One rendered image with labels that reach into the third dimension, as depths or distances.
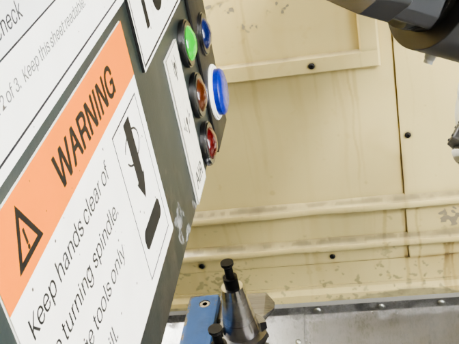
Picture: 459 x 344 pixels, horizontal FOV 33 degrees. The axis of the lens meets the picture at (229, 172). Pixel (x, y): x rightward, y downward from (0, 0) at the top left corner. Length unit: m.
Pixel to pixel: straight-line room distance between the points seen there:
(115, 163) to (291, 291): 1.23
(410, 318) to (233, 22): 0.65
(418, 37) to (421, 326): 1.01
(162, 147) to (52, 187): 0.14
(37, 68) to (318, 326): 1.32
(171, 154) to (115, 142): 0.09
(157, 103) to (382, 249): 1.11
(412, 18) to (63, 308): 0.33
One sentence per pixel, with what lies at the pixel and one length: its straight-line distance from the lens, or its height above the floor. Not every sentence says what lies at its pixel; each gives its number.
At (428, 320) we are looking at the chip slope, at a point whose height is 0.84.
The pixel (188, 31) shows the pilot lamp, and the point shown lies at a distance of 0.44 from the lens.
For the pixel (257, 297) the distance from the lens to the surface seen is 1.02.
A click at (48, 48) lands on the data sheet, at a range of 0.26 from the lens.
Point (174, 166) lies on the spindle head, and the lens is 0.39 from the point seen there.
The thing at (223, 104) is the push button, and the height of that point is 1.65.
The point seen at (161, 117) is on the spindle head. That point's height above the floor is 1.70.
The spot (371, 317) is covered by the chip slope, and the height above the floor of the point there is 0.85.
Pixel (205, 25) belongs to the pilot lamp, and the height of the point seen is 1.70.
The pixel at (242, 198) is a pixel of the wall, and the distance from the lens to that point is 1.40.
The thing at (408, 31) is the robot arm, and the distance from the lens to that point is 0.57.
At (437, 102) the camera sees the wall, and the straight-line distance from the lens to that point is 1.31.
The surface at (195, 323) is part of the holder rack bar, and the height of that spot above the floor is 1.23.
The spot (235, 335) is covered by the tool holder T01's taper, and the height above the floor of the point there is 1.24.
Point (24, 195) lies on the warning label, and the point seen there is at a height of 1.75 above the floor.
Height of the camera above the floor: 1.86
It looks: 30 degrees down
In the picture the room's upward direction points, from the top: 12 degrees counter-clockwise
